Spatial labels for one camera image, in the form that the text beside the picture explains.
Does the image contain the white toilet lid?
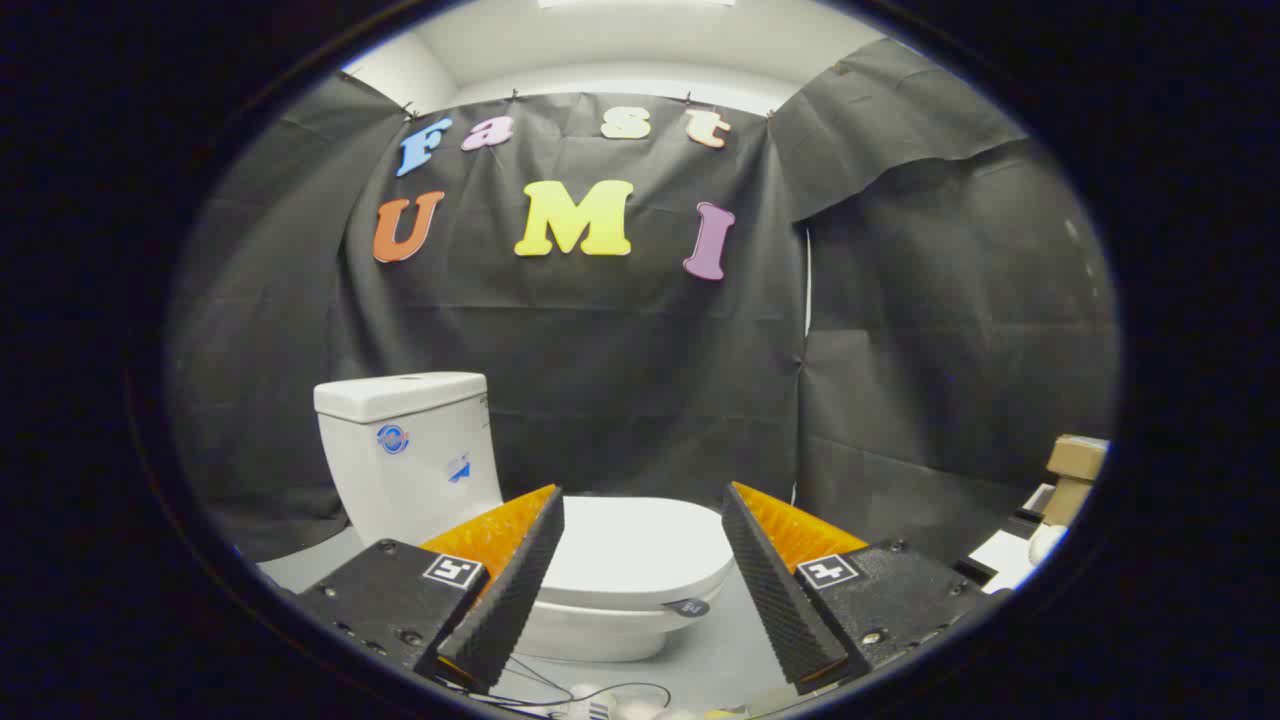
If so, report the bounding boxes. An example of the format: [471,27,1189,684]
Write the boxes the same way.
[540,496,737,612]

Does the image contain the brown cardboard box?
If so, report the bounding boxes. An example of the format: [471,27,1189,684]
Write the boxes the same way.
[1045,434,1110,527]

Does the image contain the white flat box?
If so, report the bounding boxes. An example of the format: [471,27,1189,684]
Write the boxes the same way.
[968,528,1043,595]

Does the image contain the thin black cable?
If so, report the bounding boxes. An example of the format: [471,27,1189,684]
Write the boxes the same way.
[440,655,673,717]

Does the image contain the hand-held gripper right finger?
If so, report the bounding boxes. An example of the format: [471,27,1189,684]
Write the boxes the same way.
[721,481,991,696]

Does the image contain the black backdrop cloth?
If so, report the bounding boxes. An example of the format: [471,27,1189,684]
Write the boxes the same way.
[165,38,1119,567]

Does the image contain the white ceramic toilet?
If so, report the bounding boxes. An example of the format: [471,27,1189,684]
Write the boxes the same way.
[313,371,737,664]

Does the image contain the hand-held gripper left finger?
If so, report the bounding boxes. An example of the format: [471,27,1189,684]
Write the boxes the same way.
[295,485,565,693]

